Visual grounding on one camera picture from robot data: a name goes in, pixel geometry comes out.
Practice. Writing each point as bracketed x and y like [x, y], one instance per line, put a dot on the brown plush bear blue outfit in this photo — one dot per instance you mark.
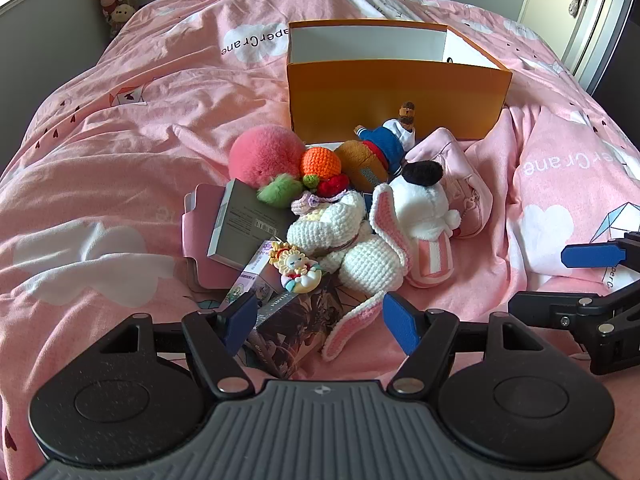
[385, 145]

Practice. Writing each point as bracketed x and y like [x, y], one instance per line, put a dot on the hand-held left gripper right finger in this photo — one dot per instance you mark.
[402, 325]

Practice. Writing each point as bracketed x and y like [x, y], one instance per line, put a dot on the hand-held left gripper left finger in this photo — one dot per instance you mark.
[240, 317]

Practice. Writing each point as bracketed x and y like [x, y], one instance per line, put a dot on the red crocheted fruit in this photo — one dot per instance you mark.
[332, 185]

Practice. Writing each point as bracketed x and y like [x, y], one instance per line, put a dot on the purple small box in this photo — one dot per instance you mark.
[245, 285]

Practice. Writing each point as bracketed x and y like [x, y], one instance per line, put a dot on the white plush dog black ear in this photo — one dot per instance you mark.
[415, 205]

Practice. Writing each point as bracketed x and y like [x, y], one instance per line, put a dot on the dark cabinet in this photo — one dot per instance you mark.
[622, 120]

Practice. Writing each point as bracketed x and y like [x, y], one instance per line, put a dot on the pink box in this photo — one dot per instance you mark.
[197, 230]

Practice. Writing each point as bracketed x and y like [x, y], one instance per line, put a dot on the pink plush peach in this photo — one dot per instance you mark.
[265, 152]

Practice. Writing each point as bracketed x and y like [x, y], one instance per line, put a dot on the grey small box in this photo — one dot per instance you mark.
[245, 215]

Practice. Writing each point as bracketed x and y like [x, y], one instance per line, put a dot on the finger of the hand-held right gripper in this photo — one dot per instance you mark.
[590, 255]
[550, 305]

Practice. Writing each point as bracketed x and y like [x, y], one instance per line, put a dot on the white crocheted bunny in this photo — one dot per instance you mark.
[325, 230]

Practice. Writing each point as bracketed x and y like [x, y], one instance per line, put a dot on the orange cardboard box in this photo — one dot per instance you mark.
[390, 95]

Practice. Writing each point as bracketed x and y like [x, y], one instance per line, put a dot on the dark printed box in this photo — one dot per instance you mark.
[300, 325]

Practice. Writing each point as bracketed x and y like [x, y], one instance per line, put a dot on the pink quilted pouch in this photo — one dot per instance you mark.
[470, 195]

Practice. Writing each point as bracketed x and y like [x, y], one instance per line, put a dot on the pink cloud-print blanket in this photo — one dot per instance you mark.
[150, 135]

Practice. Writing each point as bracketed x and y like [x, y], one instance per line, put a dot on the orange crocheted fruit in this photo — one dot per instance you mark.
[320, 162]

